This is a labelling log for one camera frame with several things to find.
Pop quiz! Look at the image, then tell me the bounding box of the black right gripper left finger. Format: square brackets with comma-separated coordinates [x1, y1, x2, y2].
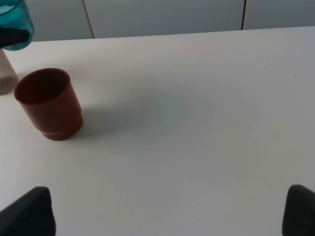
[0, 186, 56, 236]

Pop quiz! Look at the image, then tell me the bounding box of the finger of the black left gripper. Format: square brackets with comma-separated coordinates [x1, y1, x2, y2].
[0, 27, 29, 48]

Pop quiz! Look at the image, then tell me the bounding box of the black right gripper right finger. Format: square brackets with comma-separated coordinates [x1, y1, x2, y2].
[282, 184, 315, 236]

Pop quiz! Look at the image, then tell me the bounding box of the translucent teal plastic cup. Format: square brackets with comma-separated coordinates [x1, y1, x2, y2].
[0, 0, 34, 51]

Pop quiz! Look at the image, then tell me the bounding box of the transparent brown plastic bottle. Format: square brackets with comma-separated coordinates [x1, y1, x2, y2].
[0, 49, 19, 95]

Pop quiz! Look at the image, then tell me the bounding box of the red plastic cup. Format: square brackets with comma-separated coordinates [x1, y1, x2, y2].
[14, 68, 83, 141]

